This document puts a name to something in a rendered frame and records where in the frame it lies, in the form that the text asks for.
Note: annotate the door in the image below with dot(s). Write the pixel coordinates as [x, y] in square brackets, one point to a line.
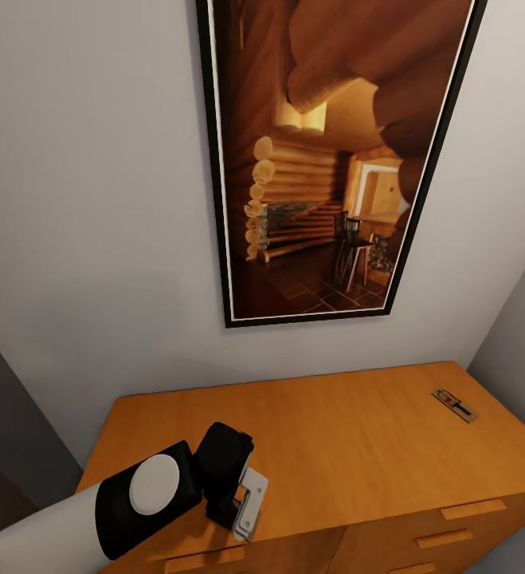
[36, 468]

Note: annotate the picture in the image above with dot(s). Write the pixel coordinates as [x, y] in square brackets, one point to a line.
[325, 119]

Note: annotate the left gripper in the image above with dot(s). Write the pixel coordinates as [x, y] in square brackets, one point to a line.
[220, 497]

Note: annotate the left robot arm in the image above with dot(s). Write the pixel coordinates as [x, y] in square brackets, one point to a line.
[87, 531]

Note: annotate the cabinet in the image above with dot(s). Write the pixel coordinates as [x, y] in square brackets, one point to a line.
[368, 473]

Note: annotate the mousetrap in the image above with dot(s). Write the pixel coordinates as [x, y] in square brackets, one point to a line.
[227, 519]
[451, 402]

